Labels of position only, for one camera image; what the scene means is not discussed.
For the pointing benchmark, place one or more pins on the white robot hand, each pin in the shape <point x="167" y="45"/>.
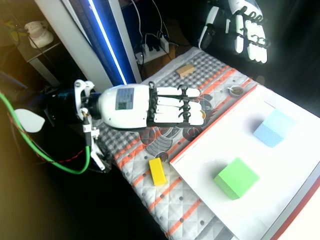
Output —
<point x="130" y="115"/>
<point x="255" y="32"/>

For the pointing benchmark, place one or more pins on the light blue foam cube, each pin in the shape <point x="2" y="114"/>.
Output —
<point x="271" y="130"/>

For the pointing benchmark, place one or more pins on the green foam cube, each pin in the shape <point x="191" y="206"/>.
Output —
<point x="236" y="178"/>

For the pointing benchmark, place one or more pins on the large white board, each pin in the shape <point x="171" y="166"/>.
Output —
<point x="250" y="155"/>

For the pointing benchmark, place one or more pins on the yellow rectangular block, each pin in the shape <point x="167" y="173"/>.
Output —
<point x="157" y="172"/>

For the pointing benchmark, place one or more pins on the white power strip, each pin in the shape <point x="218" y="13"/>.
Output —
<point x="152" y="51"/>

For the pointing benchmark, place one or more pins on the small wooden block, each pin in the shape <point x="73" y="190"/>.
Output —
<point x="185" y="70"/>

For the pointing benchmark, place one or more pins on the white pillar with blue light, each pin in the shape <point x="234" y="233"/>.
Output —
<point x="75" y="37"/>

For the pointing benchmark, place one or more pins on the grey shelf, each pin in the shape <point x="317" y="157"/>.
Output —
<point x="43" y="62"/>

